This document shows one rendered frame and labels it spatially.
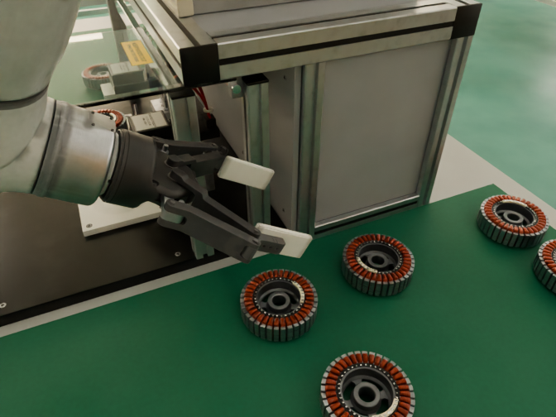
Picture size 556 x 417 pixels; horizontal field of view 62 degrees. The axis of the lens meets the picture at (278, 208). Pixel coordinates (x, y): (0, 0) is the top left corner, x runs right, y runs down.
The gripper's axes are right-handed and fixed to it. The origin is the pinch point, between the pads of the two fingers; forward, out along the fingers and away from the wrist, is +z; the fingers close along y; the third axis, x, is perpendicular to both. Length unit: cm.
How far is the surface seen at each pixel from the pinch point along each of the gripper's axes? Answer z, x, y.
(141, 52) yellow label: -15.9, -4.3, 25.4
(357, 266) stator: 19.9, 7.6, 2.3
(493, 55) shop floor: 258, -43, 232
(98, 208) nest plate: -12.5, 26.3, 30.1
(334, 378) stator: 10.7, 13.3, -13.9
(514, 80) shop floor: 244, -34, 190
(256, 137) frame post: 0.2, -2.4, 13.9
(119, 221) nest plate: -9.6, 24.8, 25.2
